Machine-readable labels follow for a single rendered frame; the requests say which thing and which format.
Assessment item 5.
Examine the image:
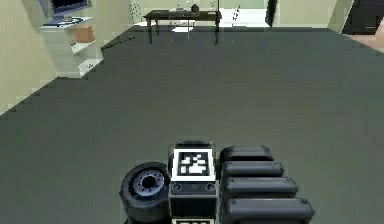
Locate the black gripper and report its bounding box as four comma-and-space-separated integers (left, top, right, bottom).
119, 161, 172, 224

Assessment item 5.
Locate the flat screen television set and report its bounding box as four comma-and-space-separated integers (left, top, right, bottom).
38, 0, 93, 24

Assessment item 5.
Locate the white shelf unit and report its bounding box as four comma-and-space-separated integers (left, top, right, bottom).
39, 16, 105, 79

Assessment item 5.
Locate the orange box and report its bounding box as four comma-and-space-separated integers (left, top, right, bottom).
73, 26, 97, 44

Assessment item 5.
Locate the dark wooden table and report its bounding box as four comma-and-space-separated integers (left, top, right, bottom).
143, 9, 223, 46

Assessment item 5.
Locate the black cupboard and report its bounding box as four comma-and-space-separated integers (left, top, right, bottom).
341, 0, 384, 36

